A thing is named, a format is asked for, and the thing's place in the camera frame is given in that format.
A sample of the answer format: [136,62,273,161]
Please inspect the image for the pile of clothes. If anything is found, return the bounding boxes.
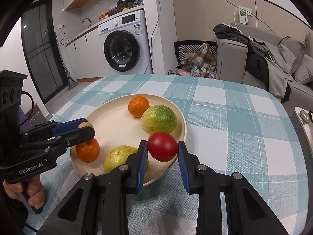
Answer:
[168,66,218,79]

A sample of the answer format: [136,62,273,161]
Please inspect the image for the person's left forearm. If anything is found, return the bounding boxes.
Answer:
[0,183,27,235]

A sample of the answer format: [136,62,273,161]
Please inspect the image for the plaid cloth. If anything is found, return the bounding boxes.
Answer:
[183,43,218,79]

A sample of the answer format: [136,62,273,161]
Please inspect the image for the upright vacuum cleaner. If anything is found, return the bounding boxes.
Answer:
[55,31,79,90]

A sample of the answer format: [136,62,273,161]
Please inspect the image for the person's left hand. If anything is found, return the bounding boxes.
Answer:
[2,174,47,210]

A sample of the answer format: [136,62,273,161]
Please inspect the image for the black cooker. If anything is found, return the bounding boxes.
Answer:
[116,0,136,13]

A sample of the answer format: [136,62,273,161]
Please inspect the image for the purple patterned mat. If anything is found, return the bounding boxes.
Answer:
[24,103,52,123]

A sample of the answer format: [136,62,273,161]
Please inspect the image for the white kitchen counter cabinets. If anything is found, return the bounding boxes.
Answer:
[66,26,105,80]

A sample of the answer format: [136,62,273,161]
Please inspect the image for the green white wall device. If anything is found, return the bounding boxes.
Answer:
[236,6,252,25]

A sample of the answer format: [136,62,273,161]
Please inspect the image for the black glass door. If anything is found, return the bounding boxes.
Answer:
[20,0,67,103]

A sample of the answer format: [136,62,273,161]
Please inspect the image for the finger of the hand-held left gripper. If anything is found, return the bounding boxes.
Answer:
[19,118,88,138]
[25,127,96,150]

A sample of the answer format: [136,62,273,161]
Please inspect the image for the orange tangerine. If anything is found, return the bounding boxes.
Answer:
[75,138,101,162]
[128,96,150,117]

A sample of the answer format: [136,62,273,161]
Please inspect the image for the black patterned laundry basket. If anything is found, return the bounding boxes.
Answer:
[174,40,218,66]

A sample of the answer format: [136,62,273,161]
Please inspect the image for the cream round plate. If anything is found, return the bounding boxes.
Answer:
[70,94,187,186]

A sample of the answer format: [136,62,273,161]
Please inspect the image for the white side table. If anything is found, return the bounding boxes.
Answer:
[292,106,313,152]

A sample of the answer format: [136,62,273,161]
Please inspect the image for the green yellow guava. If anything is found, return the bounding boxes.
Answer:
[141,105,178,135]
[103,146,149,174]

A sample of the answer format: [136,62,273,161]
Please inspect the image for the grey sofa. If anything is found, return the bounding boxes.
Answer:
[216,22,313,103]

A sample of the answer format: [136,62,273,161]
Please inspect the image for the teal white checkered tablecloth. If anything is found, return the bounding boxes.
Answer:
[23,74,309,235]

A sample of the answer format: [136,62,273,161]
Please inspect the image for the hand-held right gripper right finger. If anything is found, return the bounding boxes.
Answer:
[178,141,290,235]

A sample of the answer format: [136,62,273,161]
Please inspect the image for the grey blanket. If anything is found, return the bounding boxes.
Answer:
[264,42,292,103]

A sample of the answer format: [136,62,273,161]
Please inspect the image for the dark jacket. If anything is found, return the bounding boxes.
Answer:
[213,23,269,89]

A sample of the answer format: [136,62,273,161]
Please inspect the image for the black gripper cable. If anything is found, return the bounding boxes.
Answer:
[20,91,35,125]

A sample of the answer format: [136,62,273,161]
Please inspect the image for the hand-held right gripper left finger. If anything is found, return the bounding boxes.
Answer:
[40,139,149,235]

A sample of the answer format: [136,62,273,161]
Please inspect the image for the grey cushion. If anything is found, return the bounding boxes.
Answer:
[277,36,307,75]
[292,54,313,85]

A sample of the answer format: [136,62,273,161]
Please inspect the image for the red tomato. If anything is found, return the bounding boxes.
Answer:
[147,131,179,162]

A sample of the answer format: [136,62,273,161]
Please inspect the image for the white washing machine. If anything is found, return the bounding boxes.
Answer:
[98,10,153,75]

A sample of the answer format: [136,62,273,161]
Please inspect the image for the black charger cable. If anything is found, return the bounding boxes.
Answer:
[59,26,70,46]

